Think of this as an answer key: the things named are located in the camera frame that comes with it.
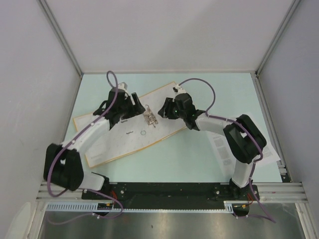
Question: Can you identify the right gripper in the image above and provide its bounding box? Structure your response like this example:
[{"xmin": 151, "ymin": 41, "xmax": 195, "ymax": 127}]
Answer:
[{"xmin": 157, "ymin": 98, "xmax": 185, "ymax": 120}]

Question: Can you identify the yellow ring binder folder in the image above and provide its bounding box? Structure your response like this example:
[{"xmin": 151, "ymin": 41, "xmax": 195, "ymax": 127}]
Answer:
[{"xmin": 75, "ymin": 82, "xmax": 186, "ymax": 168}]

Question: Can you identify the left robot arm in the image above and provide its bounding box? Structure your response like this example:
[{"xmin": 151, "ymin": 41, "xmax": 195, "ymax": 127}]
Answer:
[{"xmin": 43, "ymin": 88, "xmax": 145, "ymax": 199}]

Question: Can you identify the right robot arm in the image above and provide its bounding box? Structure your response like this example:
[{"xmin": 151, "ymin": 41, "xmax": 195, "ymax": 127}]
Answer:
[{"xmin": 158, "ymin": 93, "xmax": 267, "ymax": 200}]

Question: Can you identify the metal lever arch mechanism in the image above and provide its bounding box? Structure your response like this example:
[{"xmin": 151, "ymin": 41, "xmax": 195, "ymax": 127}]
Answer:
[{"xmin": 143, "ymin": 105, "xmax": 158, "ymax": 128}]

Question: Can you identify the printed paper stack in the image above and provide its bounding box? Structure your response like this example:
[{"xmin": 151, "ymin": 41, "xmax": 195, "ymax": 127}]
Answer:
[{"xmin": 206, "ymin": 132, "xmax": 282, "ymax": 182}]

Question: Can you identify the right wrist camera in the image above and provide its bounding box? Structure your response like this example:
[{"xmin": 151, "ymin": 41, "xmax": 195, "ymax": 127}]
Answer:
[{"xmin": 172, "ymin": 84, "xmax": 186, "ymax": 96}]

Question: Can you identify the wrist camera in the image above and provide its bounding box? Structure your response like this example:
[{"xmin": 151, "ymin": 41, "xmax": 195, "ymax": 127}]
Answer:
[
  {"xmin": 118, "ymin": 82, "xmax": 128, "ymax": 92},
  {"xmin": 172, "ymin": 84, "xmax": 186, "ymax": 96}
]

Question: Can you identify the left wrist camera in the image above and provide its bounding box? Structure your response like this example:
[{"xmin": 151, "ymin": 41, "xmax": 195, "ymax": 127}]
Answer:
[{"xmin": 118, "ymin": 82, "xmax": 128, "ymax": 92}]

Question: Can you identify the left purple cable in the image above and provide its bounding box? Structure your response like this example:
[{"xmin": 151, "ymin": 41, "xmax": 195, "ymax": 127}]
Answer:
[{"xmin": 46, "ymin": 71, "xmax": 125, "ymax": 220}]

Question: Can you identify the purple cable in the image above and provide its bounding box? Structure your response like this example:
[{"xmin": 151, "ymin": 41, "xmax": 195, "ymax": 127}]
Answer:
[
  {"xmin": 173, "ymin": 78, "xmax": 276, "ymax": 224},
  {"xmin": 46, "ymin": 71, "xmax": 125, "ymax": 220}
]

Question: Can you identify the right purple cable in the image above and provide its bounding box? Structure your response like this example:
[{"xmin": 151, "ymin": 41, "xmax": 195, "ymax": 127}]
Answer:
[{"xmin": 173, "ymin": 78, "xmax": 276, "ymax": 224}]

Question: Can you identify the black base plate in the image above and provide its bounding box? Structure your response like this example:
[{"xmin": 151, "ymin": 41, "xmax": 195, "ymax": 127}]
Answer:
[{"xmin": 82, "ymin": 182, "xmax": 260, "ymax": 210}]

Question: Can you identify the white slotted cable duct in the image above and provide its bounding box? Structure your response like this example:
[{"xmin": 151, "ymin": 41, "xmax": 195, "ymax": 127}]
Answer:
[{"xmin": 46, "ymin": 201, "xmax": 251, "ymax": 214}]

